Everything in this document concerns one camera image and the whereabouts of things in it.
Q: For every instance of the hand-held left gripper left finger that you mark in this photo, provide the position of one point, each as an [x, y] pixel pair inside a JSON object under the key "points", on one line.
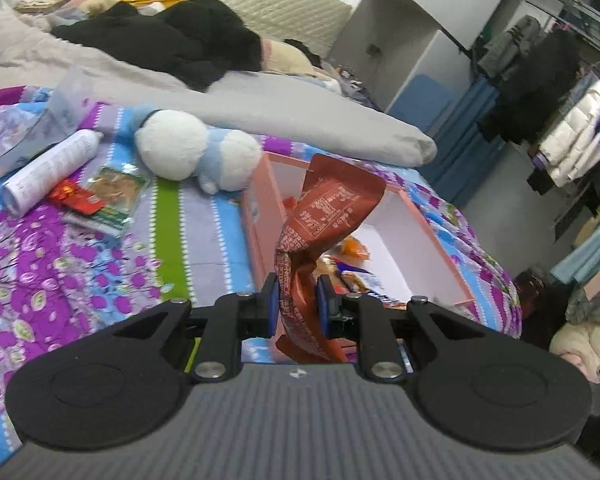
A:
{"points": [[274, 305]]}

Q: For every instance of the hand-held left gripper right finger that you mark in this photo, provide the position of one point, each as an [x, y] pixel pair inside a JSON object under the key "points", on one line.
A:
{"points": [[325, 305]]}

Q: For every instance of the pile of snack packets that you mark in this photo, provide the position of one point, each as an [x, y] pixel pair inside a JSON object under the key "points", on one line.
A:
{"points": [[360, 280]]}

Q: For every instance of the pink cardboard box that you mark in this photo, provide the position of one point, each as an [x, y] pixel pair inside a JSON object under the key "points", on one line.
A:
{"points": [[265, 210]]}

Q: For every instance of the red-brown snack packet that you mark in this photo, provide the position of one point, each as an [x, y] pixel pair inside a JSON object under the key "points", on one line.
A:
{"points": [[330, 205]]}

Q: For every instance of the white and blue plush toy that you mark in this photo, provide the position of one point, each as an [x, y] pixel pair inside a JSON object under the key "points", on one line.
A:
{"points": [[175, 145]]}

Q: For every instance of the grey duvet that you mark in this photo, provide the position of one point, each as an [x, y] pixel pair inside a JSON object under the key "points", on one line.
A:
{"points": [[305, 115]]}

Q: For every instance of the green snack packet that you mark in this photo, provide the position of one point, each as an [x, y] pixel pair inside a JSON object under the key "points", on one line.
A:
{"points": [[112, 197]]}

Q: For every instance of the blue curtain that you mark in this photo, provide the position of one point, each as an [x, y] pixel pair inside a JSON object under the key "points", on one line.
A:
{"points": [[472, 150]]}

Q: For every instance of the red foil snack packet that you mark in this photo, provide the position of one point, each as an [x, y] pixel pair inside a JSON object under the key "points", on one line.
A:
{"points": [[77, 200]]}

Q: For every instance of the beige pink pillow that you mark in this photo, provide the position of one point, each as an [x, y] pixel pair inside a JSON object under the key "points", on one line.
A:
{"points": [[285, 57]]}

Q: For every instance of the dark cloth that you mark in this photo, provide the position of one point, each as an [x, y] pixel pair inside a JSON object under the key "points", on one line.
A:
{"points": [[305, 50]]}

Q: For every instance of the beige plush cloth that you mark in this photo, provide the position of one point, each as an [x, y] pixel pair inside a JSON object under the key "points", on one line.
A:
{"points": [[580, 350]]}

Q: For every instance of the white spray bottle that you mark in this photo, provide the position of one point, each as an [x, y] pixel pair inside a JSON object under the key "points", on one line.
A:
{"points": [[50, 170]]}

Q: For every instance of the light blue garment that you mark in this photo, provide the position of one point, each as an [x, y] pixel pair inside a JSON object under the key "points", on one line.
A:
{"points": [[590, 250]]}

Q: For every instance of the black jacket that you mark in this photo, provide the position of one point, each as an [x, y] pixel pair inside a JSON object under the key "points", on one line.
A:
{"points": [[195, 40]]}

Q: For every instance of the hanging dark clothes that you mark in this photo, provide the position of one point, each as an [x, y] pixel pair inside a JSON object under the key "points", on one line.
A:
{"points": [[535, 85]]}

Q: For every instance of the white puffer jacket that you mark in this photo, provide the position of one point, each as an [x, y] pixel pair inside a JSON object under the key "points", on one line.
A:
{"points": [[575, 130]]}

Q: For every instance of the clear plastic bag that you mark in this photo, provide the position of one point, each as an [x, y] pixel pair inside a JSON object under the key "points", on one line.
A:
{"points": [[10, 130]]}

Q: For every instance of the metal clothes rack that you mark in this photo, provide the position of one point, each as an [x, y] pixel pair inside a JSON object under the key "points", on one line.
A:
{"points": [[580, 10]]}

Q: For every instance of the black wall socket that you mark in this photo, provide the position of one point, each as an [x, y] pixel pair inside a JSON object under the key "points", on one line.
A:
{"points": [[373, 50]]}

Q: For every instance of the white wall cabinet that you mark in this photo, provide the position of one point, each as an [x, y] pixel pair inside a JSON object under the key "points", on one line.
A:
{"points": [[405, 10]]}

